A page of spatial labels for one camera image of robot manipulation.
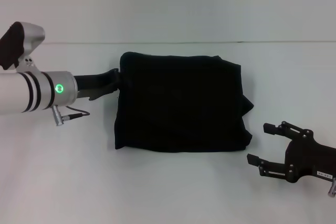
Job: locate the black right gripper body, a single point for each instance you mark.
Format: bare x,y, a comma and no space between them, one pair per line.
312,161

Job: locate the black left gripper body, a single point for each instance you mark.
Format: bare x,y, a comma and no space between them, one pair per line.
97,83

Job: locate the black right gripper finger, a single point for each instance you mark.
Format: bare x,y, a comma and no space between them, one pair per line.
283,129
267,166

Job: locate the black t-shirt with white lettering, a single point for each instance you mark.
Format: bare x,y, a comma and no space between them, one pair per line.
183,103

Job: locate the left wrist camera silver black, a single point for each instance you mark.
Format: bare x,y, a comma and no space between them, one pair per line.
18,45

